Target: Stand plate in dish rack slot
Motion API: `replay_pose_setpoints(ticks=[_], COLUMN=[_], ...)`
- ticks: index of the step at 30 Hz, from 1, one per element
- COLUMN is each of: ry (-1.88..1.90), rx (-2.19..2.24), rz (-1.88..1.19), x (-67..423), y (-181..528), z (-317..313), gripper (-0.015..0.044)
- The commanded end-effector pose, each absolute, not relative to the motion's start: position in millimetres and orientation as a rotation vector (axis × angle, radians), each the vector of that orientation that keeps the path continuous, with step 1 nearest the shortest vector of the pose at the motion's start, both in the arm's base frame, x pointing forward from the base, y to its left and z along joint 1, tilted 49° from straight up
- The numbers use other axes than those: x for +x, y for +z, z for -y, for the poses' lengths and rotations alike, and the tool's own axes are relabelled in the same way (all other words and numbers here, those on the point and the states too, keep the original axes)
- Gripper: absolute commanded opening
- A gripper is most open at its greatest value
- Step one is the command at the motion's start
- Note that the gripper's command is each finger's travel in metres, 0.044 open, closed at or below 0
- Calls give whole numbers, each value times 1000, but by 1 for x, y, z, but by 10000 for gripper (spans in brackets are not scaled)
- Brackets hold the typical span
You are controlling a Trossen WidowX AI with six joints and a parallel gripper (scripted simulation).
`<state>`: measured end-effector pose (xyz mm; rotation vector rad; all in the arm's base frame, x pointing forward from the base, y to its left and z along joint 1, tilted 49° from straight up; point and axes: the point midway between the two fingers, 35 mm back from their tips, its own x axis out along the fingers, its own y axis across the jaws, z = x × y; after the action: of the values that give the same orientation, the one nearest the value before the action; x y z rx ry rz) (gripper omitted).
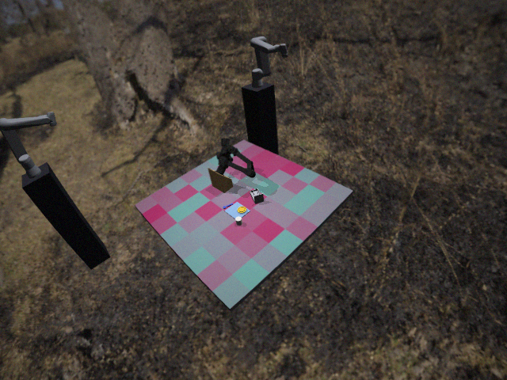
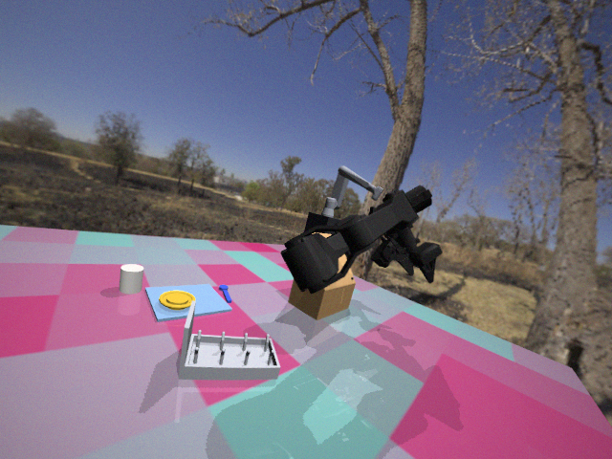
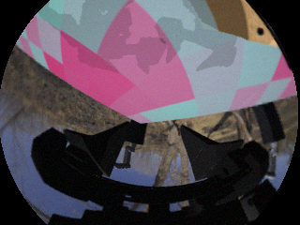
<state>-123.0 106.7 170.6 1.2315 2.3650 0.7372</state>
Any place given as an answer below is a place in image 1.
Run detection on light blue flat mat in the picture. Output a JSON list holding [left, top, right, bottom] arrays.
[[225, 202, 250, 219]]

